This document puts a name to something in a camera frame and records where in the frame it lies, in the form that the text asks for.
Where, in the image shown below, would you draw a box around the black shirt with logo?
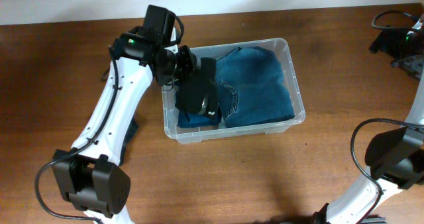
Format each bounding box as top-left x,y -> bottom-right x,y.
175,57 -> 219,119

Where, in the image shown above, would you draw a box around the blue taped cloth bundle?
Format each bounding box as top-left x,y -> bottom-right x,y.
178,111 -> 222,129

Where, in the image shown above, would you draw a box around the dark green taped cloth bundle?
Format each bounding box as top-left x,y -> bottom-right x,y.
119,117 -> 138,166

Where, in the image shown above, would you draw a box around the dark blue jeans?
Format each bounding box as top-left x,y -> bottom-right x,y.
215,46 -> 295,128

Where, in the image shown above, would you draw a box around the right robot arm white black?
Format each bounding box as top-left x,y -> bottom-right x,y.
311,84 -> 423,224

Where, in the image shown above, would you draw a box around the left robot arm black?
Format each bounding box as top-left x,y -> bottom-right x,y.
48,5 -> 189,223

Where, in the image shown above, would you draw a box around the clear plastic storage bin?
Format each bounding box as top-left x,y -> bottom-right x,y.
162,38 -> 306,144

